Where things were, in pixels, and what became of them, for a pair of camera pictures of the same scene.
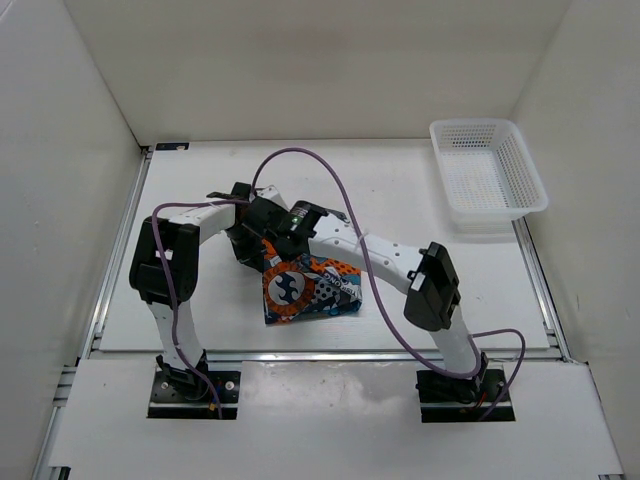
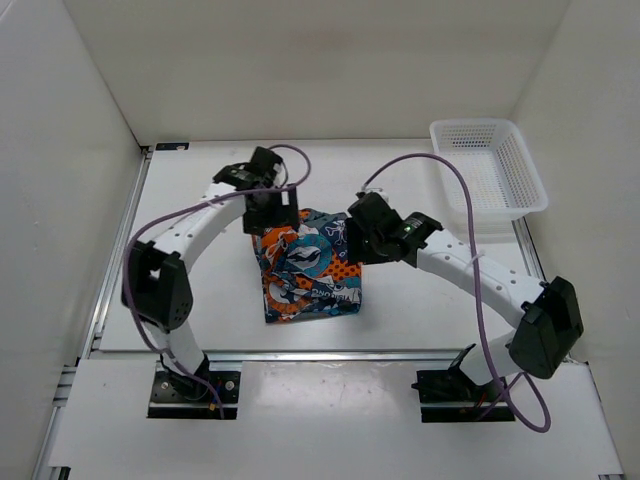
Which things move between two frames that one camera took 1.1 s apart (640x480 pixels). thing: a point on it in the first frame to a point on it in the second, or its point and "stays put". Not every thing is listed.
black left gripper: [253, 256] to [283, 216]
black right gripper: [286, 257] to [356, 252]
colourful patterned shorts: [305, 286] stays put
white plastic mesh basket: [489, 173] stays put
